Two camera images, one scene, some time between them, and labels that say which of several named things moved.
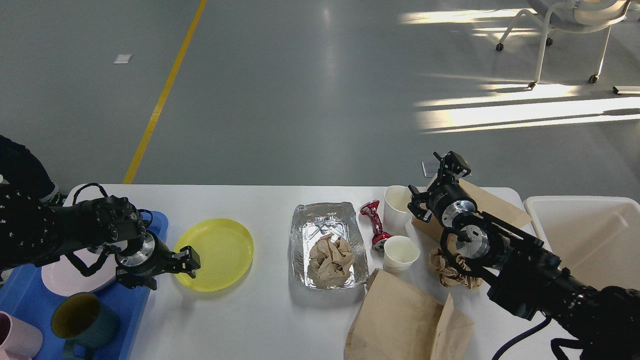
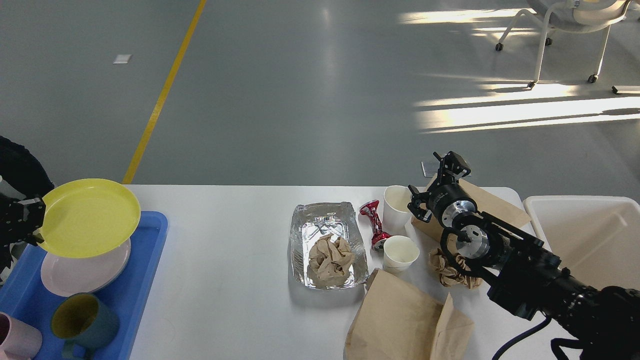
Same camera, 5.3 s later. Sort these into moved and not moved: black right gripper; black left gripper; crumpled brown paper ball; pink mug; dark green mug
Moved: black left gripper
Not moved: pink mug; dark green mug; crumpled brown paper ball; black right gripper
